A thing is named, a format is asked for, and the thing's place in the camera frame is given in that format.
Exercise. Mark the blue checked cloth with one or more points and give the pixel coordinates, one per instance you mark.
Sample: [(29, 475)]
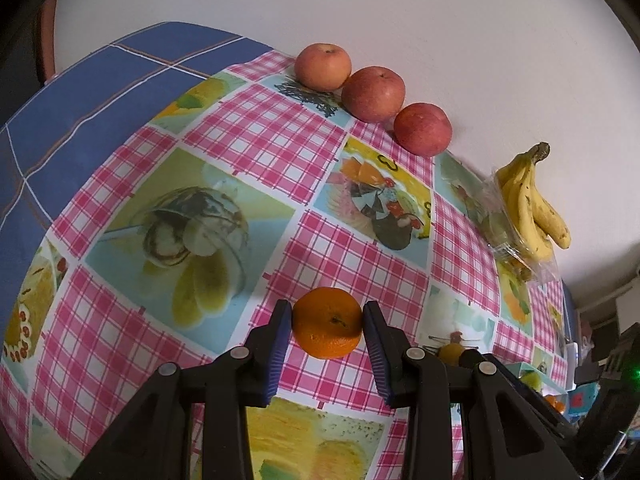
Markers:
[(100, 85)]

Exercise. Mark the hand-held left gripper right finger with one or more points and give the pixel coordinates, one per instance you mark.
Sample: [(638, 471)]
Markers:
[(376, 350)]

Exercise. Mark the dark blue panel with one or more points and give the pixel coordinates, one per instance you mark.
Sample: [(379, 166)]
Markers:
[(17, 70)]

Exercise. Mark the pale red apple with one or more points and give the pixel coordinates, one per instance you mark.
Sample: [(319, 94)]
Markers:
[(322, 66)]

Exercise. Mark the bunch of yellow bananas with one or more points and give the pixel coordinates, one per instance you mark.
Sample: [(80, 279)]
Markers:
[(532, 210)]

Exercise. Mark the orange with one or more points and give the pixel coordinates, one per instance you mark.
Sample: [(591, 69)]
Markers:
[(327, 325)]

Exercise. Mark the reddish brown wooden board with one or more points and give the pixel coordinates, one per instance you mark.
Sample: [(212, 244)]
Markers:
[(46, 40)]

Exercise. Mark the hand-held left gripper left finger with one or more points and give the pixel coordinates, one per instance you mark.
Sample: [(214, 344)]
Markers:
[(279, 347)]

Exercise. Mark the teal box with red label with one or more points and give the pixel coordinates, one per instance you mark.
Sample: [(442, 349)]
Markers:
[(580, 400)]

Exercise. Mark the clear plastic bag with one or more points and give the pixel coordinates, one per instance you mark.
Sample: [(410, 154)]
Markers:
[(492, 220)]

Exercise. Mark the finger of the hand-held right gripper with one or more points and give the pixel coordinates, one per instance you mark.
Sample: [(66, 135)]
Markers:
[(555, 422)]

